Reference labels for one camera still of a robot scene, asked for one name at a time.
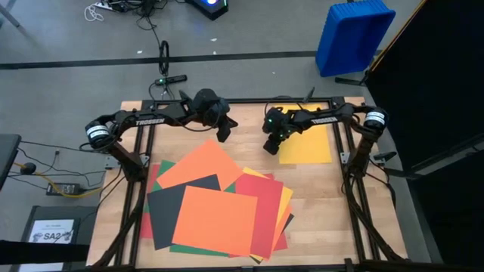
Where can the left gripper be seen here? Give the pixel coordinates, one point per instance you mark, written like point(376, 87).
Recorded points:
point(210, 107)

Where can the white power strip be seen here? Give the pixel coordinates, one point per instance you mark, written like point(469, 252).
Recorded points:
point(103, 5)

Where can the grey bracket plate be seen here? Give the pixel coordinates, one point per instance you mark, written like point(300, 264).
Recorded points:
point(344, 158)
point(112, 162)

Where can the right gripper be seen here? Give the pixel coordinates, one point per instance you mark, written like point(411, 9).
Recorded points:
point(280, 122)

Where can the black clamp bracket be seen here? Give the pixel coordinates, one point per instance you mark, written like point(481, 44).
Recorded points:
point(383, 155)

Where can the grey metal beam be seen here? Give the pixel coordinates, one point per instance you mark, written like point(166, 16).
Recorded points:
point(446, 159)

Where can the black power adapter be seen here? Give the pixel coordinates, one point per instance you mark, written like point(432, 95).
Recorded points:
point(64, 189)

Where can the black aluminium table frame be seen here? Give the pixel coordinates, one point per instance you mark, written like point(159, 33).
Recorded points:
point(249, 101)

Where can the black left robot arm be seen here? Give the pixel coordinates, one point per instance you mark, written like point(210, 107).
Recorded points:
point(149, 121)

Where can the black plug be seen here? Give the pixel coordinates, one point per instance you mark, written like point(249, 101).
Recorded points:
point(28, 168)

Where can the grey metal leg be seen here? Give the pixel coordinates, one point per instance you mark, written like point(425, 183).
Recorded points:
point(9, 15)

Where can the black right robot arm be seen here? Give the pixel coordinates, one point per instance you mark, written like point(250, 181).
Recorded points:
point(325, 120)

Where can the large blue plastic bin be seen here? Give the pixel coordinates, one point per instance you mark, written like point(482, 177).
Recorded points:
point(351, 38)

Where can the black panel foot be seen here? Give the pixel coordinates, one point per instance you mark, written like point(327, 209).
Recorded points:
point(349, 81)

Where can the black box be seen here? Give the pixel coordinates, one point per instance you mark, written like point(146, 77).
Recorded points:
point(87, 223)

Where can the black divider panel yellow edge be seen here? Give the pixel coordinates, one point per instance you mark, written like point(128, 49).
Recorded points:
point(435, 75)

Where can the black computer blue light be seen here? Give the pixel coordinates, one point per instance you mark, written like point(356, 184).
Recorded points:
point(211, 11)

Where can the white SA2 label sheet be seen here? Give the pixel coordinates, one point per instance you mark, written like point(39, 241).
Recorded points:
point(49, 228)

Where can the black camera bar green light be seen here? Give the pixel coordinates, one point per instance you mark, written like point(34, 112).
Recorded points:
point(172, 79)

